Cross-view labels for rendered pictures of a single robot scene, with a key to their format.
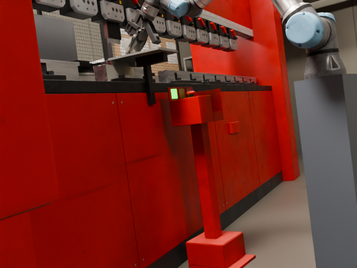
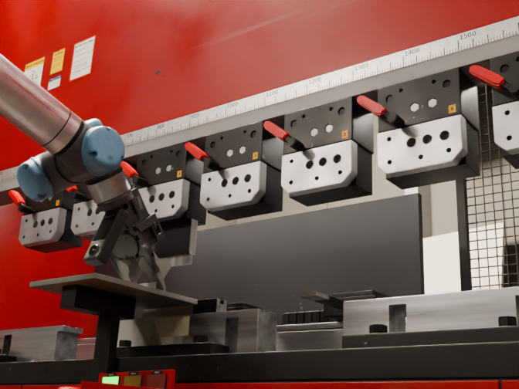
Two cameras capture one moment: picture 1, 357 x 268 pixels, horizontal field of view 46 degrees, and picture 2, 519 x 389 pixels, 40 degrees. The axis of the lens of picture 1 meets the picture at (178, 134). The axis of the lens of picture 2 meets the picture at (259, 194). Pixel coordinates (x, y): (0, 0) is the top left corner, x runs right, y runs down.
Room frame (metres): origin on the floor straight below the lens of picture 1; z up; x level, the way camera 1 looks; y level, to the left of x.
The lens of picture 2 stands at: (2.38, -1.18, 0.75)
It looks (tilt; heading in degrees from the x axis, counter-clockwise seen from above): 19 degrees up; 100
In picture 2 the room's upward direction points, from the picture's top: 3 degrees clockwise
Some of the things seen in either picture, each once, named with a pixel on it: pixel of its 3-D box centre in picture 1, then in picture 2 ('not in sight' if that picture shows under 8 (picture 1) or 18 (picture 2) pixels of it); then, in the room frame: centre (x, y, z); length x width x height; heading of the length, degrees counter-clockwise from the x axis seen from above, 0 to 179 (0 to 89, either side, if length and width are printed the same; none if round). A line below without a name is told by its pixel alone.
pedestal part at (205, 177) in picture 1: (206, 180); not in sight; (1.96, -0.10, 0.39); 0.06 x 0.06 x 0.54; 54
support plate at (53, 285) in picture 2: (143, 55); (116, 293); (1.90, 0.11, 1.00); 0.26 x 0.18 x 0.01; 62
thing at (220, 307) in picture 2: (121, 64); (183, 310); (2.00, 0.22, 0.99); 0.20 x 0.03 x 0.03; 152
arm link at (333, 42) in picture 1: (319, 33); not in sight; (1.58, -0.57, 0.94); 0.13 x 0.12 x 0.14; 144
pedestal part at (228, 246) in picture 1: (220, 249); not in sight; (1.94, -0.12, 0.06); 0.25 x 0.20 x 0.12; 54
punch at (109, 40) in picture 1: (112, 33); (175, 244); (1.97, 0.24, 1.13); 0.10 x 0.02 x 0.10; 152
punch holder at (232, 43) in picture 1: (228, 40); not in sight; (3.36, -0.49, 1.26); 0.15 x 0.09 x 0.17; 152
